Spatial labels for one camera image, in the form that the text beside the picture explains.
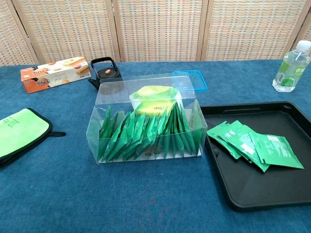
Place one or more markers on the clear box of green sticks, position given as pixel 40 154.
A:
pixel 145 155

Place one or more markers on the green tea bag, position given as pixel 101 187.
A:
pixel 149 128
pixel 105 126
pixel 185 136
pixel 114 138
pixel 126 131
pixel 228 136
pixel 279 150
pixel 175 126
pixel 213 133
pixel 138 128
pixel 162 123
pixel 247 145

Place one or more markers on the black square plastic tray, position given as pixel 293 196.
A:
pixel 255 189

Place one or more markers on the yellow green snack bag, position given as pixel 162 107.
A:
pixel 155 99

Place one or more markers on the blue clear plastic food box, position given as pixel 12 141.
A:
pixel 199 81

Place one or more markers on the black cast iron teapot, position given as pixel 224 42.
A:
pixel 107 71

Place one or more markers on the woven wooden folding screen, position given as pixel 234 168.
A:
pixel 158 29

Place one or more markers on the blue carpet table mat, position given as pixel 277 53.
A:
pixel 97 199

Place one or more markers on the orange biscuit box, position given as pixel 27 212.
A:
pixel 56 75

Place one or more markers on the green cloth with black trim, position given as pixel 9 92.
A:
pixel 22 131

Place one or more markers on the clear green label water bottle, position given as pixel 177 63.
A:
pixel 290 72

